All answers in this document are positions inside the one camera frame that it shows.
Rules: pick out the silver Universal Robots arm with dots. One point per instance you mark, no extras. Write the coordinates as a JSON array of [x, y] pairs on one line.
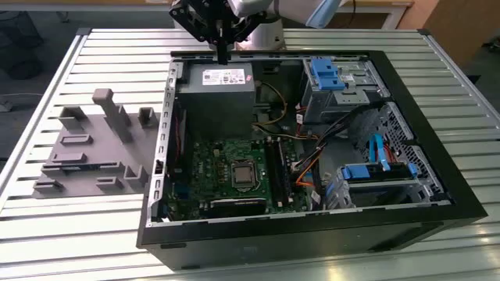
[[266, 35]]

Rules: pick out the wooden cabinet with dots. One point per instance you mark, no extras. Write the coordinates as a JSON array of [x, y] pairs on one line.
[[450, 29]]

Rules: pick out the black mesh bin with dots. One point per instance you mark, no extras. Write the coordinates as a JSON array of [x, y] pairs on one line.
[[23, 58]]

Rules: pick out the black open PC case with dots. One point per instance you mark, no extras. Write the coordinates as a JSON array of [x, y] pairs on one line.
[[274, 243]]

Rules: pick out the black RAM slot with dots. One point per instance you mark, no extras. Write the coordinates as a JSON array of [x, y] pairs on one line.
[[274, 175]]

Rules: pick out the silver CPU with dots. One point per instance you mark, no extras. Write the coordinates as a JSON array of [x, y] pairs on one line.
[[243, 174]]

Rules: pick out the blue drive latch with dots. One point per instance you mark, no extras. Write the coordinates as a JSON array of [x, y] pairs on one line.
[[326, 73]]

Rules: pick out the metal optical drive cage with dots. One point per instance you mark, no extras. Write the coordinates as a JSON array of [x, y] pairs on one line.
[[351, 96]]

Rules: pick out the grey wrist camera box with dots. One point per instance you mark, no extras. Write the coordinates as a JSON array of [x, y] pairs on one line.
[[246, 7]]

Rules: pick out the grey parts rack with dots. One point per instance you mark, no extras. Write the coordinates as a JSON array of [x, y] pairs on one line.
[[98, 146]]

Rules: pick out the grey power supply unit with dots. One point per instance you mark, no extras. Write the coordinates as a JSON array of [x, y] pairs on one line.
[[215, 108]]

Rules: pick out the blue RAM stick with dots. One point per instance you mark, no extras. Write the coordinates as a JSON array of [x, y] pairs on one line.
[[88, 167]]

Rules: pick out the white plug block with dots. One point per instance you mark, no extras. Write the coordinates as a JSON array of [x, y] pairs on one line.
[[4, 105]]

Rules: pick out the black chair caster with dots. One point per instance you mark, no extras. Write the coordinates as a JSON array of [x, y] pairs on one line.
[[494, 47]]

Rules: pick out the hard disk in blue carrier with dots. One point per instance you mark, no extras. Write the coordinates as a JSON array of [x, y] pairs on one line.
[[358, 172]]

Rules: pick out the CPU socket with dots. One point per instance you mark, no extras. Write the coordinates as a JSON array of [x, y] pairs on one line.
[[243, 187]]

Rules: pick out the metal disk bay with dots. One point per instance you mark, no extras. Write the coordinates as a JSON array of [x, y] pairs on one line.
[[391, 183]]

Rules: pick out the white framed wooden desk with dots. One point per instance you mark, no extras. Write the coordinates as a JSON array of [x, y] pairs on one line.
[[396, 13]]

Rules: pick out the black graphics card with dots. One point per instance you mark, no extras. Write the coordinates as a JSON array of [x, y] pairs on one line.
[[234, 207]]

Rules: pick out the green motherboard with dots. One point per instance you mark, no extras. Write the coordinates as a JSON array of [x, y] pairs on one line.
[[203, 164]]

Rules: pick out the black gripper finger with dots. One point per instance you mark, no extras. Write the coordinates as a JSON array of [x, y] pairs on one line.
[[183, 17], [246, 29]]

